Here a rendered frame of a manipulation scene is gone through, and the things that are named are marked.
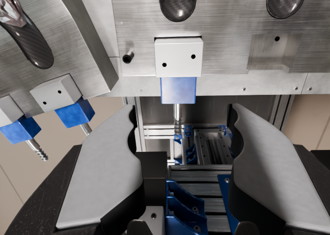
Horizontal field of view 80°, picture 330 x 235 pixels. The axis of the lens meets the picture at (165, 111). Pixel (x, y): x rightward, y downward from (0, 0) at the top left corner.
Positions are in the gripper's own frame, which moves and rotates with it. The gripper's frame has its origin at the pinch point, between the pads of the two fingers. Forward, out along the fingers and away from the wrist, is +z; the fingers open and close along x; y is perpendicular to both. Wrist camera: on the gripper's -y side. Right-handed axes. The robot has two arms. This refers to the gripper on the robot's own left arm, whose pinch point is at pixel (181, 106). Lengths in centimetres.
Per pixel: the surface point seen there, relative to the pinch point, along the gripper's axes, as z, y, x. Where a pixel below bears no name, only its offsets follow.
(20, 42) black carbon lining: 15.7, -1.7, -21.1
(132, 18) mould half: 12.0, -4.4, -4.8
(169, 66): 9.3, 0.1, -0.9
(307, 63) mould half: 12.0, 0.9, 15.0
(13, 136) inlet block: 14.0, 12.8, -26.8
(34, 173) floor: 101, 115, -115
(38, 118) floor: 101, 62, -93
